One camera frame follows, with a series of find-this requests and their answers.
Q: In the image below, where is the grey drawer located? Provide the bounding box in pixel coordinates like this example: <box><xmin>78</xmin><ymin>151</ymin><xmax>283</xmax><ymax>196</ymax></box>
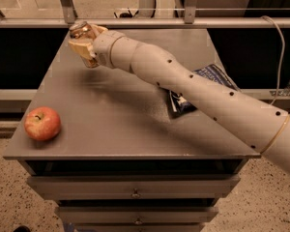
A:
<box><xmin>56</xmin><ymin>207</ymin><xmax>218</xmax><ymax>225</ymax></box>
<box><xmin>27</xmin><ymin>175</ymin><xmax>240</xmax><ymax>200</ymax></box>

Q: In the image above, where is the red apple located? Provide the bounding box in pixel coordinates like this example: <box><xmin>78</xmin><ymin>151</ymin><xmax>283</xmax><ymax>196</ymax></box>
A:
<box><xmin>24</xmin><ymin>106</ymin><xmax>61</xmax><ymax>141</ymax></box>

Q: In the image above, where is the upper grey drawer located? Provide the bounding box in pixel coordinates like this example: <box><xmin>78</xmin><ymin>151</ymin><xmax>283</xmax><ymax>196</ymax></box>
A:
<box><xmin>27</xmin><ymin>175</ymin><xmax>240</xmax><ymax>200</ymax></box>

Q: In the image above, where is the metal wall bracket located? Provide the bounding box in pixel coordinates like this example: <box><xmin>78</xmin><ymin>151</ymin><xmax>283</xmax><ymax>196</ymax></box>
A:
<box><xmin>270</xmin><ymin>80</ymin><xmax>290</xmax><ymax>97</ymax></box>

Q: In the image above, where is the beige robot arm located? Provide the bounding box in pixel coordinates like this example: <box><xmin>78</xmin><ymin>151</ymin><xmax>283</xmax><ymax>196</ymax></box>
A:
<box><xmin>70</xmin><ymin>22</ymin><xmax>290</xmax><ymax>175</ymax></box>

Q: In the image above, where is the black object behind railing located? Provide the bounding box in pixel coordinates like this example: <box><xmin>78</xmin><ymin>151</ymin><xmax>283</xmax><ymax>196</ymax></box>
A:
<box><xmin>114</xmin><ymin>9</ymin><xmax>139</xmax><ymax>18</ymax></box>

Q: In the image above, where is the orange soda can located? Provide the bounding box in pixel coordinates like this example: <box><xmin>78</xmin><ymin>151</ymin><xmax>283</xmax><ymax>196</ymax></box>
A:
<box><xmin>69</xmin><ymin>21</ymin><xmax>99</xmax><ymax>69</ymax></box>

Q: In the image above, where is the grey metal railing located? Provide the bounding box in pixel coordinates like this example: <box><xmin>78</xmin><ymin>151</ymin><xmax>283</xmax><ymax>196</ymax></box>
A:
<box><xmin>0</xmin><ymin>0</ymin><xmax>290</xmax><ymax>29</ymax></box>

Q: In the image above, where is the blue chip bag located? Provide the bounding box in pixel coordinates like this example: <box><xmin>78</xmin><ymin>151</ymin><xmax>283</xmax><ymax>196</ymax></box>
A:
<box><xmin>165</xmin><ymin>63</ymin><xmax>241</xmax><ymax>116</ymax></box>

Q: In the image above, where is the lower grey drawer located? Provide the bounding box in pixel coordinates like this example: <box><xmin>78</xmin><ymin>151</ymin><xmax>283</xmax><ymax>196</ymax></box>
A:
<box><xmin>56</xmin><ymin>207</ymin><xmax>218</xmax><ymax>225</ymax></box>

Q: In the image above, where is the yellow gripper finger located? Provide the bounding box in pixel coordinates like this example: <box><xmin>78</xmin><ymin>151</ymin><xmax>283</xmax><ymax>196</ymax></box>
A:
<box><xmin>69</xmin><ymin>38</ymin><xmax>96</xmax><ymax>60</ymax></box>
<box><xmin>91</xmin><ymin>24</ymin><xmax>107</xmax><ymax>36</ymax></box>

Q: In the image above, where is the white cable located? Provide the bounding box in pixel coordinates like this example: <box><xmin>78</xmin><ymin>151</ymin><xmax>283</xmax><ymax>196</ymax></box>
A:
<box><xmin>260</xmin><ymin>14</ymin><xmax>287</xmax><ymax>106</ymax></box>

